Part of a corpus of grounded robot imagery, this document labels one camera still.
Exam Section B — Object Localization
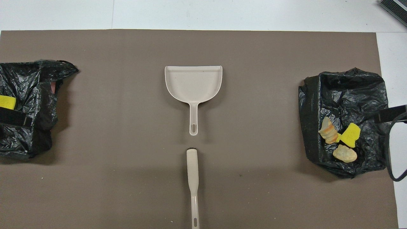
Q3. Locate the yellow sponge piece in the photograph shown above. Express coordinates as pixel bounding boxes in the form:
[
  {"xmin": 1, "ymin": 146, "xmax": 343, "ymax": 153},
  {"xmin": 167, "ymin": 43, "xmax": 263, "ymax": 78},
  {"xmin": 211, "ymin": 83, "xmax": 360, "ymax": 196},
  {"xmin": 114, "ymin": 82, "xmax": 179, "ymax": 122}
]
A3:
[
  {"xmin": 0, "ymin": 95, "xmax": 17, "ymax": 110},
  {"xmin": 336, "ymin": 123, "xmax": 361, "ymax": 148}
]

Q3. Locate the cream foam chunk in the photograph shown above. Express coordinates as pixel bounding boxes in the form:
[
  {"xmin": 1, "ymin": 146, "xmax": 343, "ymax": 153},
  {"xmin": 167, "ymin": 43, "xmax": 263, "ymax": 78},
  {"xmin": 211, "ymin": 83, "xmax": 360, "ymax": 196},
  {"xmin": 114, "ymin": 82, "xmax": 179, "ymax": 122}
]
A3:
[
  {"xmin": 333, "ymin": 144, "xmax": 358, "ymax": 163},
  {"xmin": 318, "ymin": 116, "xmax": 339, "ymax": 144}
]

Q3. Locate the beige plastic dustpan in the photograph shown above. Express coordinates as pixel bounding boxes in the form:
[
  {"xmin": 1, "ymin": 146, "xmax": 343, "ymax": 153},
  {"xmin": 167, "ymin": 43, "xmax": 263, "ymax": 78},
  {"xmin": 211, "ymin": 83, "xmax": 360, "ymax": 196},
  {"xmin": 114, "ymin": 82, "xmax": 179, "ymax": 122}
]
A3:
[{"xmin": 164, "ymin": 66, "xmax": 223, "ymax": 136}]

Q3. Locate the beige hand brush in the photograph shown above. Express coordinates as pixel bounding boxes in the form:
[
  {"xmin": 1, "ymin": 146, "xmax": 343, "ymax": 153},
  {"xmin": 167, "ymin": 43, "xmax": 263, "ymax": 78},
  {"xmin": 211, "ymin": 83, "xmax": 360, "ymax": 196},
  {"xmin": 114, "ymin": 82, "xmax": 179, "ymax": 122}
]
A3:
[{"xmin": 186, "ymin": 148, "xmax": 200, "ymax": 229}]

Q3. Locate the black trash bag bin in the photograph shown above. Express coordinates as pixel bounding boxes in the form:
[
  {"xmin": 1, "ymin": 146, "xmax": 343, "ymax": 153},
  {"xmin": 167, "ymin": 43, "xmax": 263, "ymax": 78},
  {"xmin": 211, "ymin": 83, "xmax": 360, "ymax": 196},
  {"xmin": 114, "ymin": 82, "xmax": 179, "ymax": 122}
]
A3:
[
  {"xmin": 0, "ymin": 59, "xmax": 79, "ymax": 159},
  {"xmin": 298, "ymin": 67, "xmax": 390, "ymax": 178}
]

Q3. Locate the dark ribbed object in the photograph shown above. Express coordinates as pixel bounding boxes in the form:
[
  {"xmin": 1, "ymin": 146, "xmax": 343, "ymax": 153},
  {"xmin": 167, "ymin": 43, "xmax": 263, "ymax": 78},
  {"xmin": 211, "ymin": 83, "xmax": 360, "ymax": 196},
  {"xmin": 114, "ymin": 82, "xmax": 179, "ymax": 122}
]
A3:
[{"xmin": 379, "ymin": 0, "xmax": 407, "ymax": 27}]

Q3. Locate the brown paper table mat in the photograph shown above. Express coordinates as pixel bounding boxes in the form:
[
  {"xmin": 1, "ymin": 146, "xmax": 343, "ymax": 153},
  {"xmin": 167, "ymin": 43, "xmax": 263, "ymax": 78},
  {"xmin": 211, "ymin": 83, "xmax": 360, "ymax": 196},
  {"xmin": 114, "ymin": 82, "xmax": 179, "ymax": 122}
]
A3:
[{"xmin": 0, "ymin": 29, "xmax": 399, "ymax": 229}]

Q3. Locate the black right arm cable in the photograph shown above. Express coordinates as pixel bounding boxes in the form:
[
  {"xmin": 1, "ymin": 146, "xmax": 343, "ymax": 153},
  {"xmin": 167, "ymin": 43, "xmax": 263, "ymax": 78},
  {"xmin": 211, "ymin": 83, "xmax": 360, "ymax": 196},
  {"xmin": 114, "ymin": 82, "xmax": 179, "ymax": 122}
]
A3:
[{"xmin": 383, "ymin": 112, "xmax": 407, "ymax": 182}]

